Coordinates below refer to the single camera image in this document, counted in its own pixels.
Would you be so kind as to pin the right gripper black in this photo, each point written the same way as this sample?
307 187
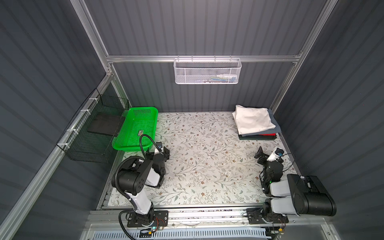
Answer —
261 154

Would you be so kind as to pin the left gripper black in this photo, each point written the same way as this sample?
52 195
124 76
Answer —
164 155

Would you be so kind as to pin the white printed t-shirt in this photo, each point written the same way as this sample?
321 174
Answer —
252 120

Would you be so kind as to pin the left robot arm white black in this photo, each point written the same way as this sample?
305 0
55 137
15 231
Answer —
135 172

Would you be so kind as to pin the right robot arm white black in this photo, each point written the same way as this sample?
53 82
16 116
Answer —
296 195

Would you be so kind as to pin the red folded t-shirt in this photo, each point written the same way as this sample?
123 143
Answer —
268 135

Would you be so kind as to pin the grey folded t-shirt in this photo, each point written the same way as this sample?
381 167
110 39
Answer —
276 129

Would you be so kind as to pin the green plastic basket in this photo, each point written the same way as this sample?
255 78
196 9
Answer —
139 121

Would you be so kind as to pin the white bottle in basket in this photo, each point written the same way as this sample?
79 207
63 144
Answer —
228 77

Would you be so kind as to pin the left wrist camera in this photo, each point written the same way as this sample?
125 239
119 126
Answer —
159 146

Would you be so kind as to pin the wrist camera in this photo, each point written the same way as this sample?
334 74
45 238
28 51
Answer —
159 146
277 153

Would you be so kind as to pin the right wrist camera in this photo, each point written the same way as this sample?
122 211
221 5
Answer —
277 153

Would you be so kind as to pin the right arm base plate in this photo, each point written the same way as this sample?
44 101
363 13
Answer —
255 214

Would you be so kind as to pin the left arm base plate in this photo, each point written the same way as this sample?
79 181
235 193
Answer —
152 219

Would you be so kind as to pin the black wire side basket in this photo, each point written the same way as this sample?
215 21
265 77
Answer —
91 137

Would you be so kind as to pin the aluminium front rail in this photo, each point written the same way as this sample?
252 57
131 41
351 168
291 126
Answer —
200 216

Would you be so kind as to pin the white vented cable duct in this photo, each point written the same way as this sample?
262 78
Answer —
239 233

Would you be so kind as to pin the white wire mesh basket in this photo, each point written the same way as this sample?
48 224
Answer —
204 71

